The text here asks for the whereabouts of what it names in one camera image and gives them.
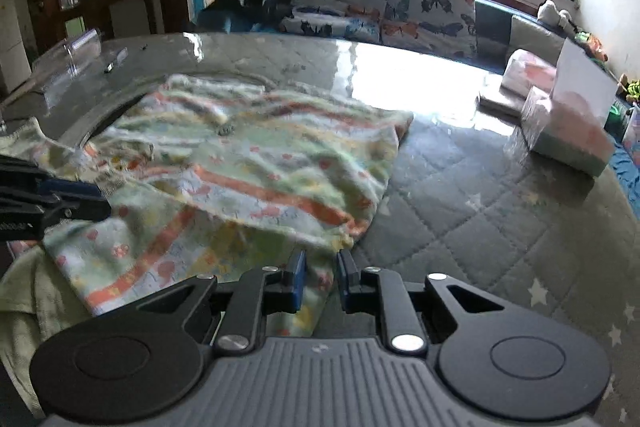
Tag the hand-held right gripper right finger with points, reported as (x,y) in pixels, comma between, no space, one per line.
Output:
(345,282)

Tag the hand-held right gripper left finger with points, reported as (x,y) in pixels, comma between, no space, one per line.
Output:
(298,279)

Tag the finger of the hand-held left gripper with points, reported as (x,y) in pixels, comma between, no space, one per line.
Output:
(75,209)
(70,189)

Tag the plain green garment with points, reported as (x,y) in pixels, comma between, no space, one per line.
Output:
(30,302)

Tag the pastel patterned children's garment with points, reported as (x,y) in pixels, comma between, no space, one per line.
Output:
(250,157)

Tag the small black object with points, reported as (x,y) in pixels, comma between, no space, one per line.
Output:
(109,68)

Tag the clear plastic holder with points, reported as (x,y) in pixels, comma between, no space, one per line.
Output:
(75,52)

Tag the white cabinet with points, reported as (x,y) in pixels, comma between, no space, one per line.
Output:
(12,42)

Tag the flat grey book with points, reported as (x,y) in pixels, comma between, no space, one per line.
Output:
(500,103)

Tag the open tissue pack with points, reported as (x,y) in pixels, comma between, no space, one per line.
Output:
(565,142)

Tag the butterfly print pillow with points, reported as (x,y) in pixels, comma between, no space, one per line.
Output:
(335,14)
(430,17)

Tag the white pink tissue pack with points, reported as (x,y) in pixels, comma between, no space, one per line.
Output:
(525,74)

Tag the teal corner sofa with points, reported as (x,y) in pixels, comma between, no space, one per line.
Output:
(492,24)

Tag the blue seat cushion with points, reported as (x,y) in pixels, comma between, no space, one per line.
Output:
(627,174)

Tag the grey cushion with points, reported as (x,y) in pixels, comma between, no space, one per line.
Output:
(535,39)

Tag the green bowl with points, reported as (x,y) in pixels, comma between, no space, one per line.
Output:
(615,113)

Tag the clear plastic storage box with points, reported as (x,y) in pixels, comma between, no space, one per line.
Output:
(633,129)

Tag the white plush toy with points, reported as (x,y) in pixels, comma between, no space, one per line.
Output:
(550,12)

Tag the orange green plush toy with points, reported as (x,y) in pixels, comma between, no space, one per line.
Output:
(592,44)

